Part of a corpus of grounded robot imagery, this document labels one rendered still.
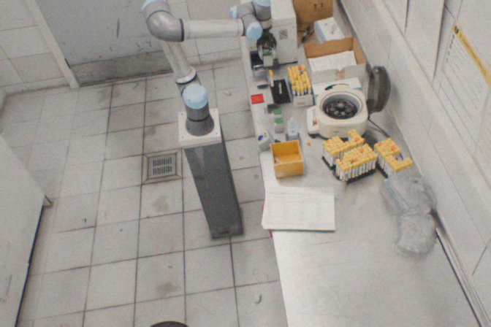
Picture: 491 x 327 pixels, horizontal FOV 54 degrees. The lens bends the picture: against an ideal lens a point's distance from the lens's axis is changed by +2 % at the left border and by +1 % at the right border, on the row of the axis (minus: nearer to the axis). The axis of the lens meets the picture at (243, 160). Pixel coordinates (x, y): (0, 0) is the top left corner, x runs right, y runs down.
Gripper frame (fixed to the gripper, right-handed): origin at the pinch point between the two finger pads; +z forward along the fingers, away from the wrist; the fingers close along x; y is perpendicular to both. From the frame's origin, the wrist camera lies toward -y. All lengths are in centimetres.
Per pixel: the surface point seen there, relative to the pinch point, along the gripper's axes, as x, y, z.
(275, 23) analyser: 6.1, -20.2, -5.2
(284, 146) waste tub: 3, 50, 15
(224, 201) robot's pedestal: -33, 37, 72
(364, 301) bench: 26, 125, 22
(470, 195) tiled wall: 63, 105, -11
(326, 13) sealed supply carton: 38, -58, 17
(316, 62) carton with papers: 26.0, -10.5, 15.8
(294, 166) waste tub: 7, 63, 15
